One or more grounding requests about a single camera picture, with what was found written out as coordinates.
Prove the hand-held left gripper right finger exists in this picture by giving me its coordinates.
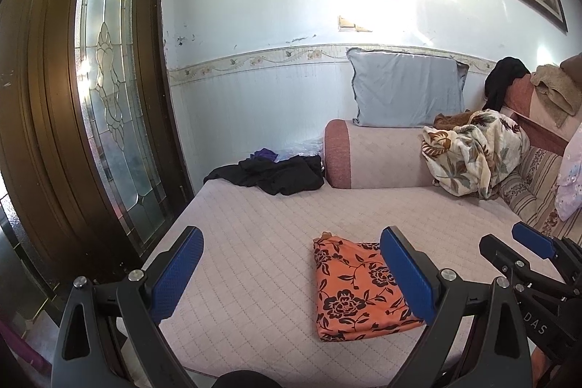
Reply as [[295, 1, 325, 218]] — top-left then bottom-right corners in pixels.
[[379, 225, 533, 388]]

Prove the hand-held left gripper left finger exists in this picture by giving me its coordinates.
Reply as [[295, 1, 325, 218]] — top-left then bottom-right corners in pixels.
[[52, 225, 205, 388]]

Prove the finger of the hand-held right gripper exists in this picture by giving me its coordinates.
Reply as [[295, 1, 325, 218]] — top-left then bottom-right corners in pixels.
[[511, 222, 582, 280], [479, 233, 576, 300]]

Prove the orange floral shirt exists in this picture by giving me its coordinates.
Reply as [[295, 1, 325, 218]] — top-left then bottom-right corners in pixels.
[[313, 231, 426, 342]]

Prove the pink floral cloth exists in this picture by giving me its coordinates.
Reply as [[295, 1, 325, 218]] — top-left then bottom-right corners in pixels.
[[555, 122, 582, 221]]

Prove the cream floral blanket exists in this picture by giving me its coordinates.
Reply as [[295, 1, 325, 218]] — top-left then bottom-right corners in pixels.
[[420, 109, 530, 200]]

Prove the pink sofa armrest bolster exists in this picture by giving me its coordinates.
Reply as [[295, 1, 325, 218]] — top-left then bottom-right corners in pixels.
[[324, 119, 444, 189]]

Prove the brown cloth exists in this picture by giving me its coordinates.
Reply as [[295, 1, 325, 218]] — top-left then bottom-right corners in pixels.
[[433, 110, 474, 129]]

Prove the black cloth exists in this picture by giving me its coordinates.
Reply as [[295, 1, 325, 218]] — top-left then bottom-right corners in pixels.
[[203, 155, 326, 195]]

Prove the beige towel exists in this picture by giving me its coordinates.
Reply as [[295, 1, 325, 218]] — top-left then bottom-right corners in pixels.
[[530, 64, 580, 127]]

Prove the clear plastic bag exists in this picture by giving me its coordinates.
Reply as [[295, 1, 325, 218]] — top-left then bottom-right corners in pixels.
[[273, 138, 326, 161]]

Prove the black garment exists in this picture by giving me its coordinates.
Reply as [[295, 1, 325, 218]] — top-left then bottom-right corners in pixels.
[[484, 57, 532, 111]]

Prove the purple tube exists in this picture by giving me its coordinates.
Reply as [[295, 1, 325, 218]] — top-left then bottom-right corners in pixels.
[[0, 315, 52, 376]]

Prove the grey-blue pillow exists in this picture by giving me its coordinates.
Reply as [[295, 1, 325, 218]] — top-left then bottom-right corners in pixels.
[[346, 47, 470, 129]]

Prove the wooden door with leaded glass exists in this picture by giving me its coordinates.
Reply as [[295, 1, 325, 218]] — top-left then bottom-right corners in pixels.
[[0, 0, 196, 293]]

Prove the wall light switch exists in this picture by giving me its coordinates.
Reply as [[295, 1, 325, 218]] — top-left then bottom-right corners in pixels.
[[337, 15, 374, 32]]

